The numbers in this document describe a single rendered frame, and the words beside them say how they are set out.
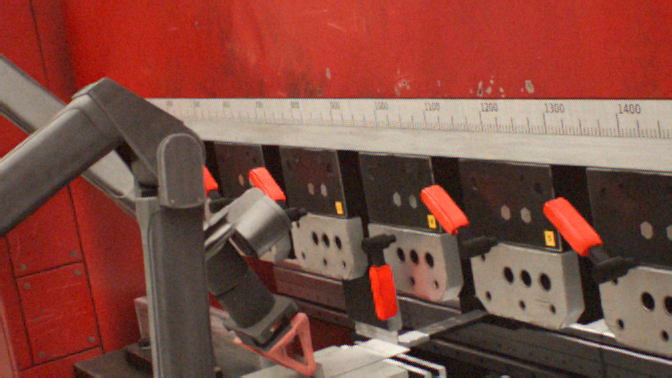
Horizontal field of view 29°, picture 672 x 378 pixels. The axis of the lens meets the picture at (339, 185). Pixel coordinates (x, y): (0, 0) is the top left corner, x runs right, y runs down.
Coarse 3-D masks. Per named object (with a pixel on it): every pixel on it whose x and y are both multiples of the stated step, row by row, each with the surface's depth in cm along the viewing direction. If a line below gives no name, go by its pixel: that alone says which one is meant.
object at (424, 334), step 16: (464, 304) 182; (480, 304) 178; (448, 320) 176; (464, 320) 175; (480, 320) 175; (496, 320) 176; (512, 320) 173; (400, 336) 173; (416, 336) 171; (432, 336) 172
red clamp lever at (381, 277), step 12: (372, 240) 148; (384, 240) 148; (372, 252) 148; (384, 264) 149; (372, 276) 149; (384, 276) 149; (372, 288) 150; (384, 288) 149; (384, 300) 149; (384, 312) 149; (396, 312) 150
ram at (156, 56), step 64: (64, 0) 229; (128, 0) 203; (192, 0) 183; (256, 0) 167; (320, 0) 153; (384, 0) 141; (448, 0) 131; (512, 0) 123; (576, 0) 115; (640, 0) 108; (128, 64) 210; (192, 64) 188; (256, 64) 171; (320, 64) 156; (384, 64) 144; (448, 64) 134; (512, 64) 125; (576, 64) 117; (640, 64) 110; (192, 128) 193; (256, 128) 175; (320, 128) 160; (384, 128) 147
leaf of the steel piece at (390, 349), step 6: (366, 342) 173; (372, 342) 173; (378, 342) 173; (384, 342) 172; (372, 348) 170; (378, 348) 170; (384, 348) 169; (390, 348) 169; (396, 348) 169; (402, 348) 168; (408, 348) 168; (390, 354) 167; (396, 354) 166
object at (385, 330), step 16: (352, 288) 169; (368, 288) 165; (352, 304) 170; (368, 304) 166; (352, 320) 171; (368, 320) 167; (384, 320) 164; (400, 320) 164; (368, 336) 170; (384, 336) 166
